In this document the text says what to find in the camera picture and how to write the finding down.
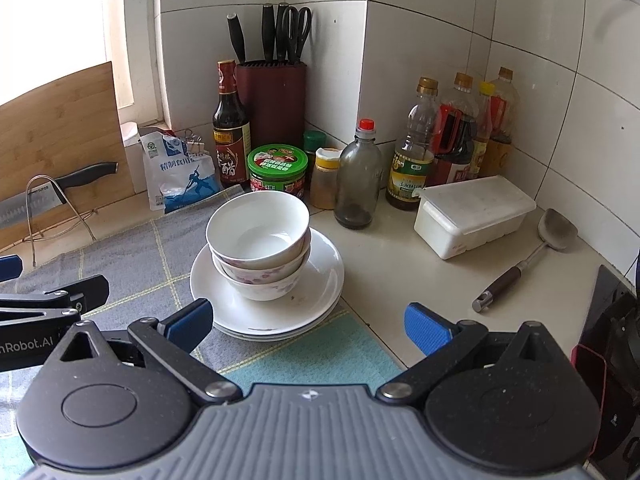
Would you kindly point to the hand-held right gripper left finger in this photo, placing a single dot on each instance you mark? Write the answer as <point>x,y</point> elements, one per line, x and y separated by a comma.
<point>192,322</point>

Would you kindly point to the green lidded spice jar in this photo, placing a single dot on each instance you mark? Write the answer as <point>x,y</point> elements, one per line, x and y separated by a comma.
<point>315,145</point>

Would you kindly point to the black scissors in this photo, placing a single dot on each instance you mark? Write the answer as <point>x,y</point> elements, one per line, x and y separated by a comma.
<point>299,30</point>

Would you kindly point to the oil bottle green label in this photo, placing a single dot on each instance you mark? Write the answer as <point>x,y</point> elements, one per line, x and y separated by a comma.
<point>410,170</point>

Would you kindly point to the bamboo cutting board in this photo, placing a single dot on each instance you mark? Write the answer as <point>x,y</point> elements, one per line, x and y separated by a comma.
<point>60,120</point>

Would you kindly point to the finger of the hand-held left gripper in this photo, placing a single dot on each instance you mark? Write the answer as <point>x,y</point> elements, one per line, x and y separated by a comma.
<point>10,267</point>
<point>85,292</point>

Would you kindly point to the dark vinegar bottle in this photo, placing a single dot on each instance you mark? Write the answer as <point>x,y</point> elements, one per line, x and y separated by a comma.
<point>231,135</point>

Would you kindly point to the grey green checked towel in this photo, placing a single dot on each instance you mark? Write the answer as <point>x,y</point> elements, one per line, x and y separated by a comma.
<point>125,255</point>

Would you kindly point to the amber liquid bottle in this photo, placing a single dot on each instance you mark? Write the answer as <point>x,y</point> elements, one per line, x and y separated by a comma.
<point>500,140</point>

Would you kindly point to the red capped glass bottle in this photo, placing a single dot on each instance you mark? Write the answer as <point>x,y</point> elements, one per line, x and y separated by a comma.
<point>357,185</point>

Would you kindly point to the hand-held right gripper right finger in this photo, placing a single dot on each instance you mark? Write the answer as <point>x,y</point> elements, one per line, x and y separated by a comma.
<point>425,327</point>

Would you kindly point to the yellow capped clear bottle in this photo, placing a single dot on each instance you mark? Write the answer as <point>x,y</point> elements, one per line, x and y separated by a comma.
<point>482,130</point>

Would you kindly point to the white blue salt bag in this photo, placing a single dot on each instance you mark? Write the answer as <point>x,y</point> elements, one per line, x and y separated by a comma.
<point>180,180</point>

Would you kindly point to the yellow lidded spice jar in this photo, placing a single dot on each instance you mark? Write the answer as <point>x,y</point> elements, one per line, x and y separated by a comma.
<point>325,180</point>

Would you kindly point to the red flat object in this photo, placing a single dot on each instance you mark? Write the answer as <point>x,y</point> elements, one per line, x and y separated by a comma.
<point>590,360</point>

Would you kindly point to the green lidded sauce jar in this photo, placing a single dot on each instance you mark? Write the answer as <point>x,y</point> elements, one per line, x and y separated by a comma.
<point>277,170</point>

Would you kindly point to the white plastic lidded box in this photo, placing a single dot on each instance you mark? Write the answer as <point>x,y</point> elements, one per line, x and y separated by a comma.
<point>470,215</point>

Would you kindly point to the white floral bowl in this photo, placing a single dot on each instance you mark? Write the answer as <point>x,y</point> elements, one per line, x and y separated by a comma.
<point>301,264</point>
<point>260,287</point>
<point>260,225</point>

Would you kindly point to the dark red knife block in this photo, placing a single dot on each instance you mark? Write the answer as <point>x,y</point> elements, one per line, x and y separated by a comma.
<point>272,110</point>

